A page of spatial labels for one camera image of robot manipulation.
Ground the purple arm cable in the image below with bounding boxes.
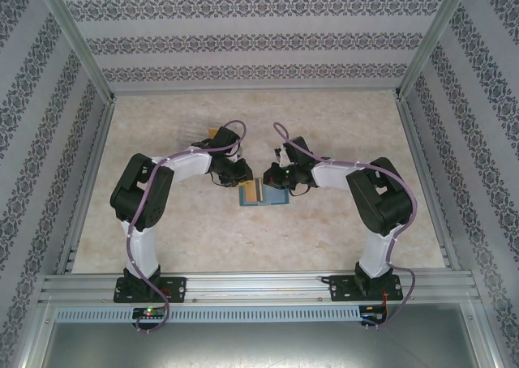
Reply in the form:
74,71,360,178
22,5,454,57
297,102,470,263
126,119,249,335
272,121,418,332

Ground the right controller circuit board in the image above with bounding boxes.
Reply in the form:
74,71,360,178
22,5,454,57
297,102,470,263
360,306,388,324

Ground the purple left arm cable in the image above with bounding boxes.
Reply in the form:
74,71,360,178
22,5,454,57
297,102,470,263
126,119,249,335

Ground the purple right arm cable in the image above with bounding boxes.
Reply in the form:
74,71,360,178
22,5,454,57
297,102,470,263
272,121,418,332

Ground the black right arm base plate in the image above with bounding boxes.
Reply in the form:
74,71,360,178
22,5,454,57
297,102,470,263
330,274,405,303

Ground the grey metal sheet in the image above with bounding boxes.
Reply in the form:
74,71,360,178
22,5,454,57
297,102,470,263
38,302,494,368

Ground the grey slotted cable duct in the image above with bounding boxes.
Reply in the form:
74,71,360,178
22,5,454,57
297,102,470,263
54,306,362,323

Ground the left controller circuit board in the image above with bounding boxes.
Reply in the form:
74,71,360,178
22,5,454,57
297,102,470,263
132,307,168,320

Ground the aluminium frame post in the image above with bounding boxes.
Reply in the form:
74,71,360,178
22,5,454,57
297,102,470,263
393,0,474,101
35,0,118,104

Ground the blue leather card holder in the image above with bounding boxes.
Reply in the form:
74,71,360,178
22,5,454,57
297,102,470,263
238,181,291,208

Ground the controller circuit board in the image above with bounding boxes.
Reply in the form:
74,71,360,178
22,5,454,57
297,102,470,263
360,306,388,324
132,307,168,320

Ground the gold card with black stripe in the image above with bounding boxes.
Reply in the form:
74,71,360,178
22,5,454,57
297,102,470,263
242,183,264,204

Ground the aluminium side rail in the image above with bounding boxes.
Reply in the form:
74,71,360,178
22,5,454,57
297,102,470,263
395,98,462,271
55,98,118,275

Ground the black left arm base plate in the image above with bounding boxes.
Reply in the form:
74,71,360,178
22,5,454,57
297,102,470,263
114,276,188,304

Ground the aluminium mounting rail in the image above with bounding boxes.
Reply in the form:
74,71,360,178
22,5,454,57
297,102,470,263
38,273,482,304

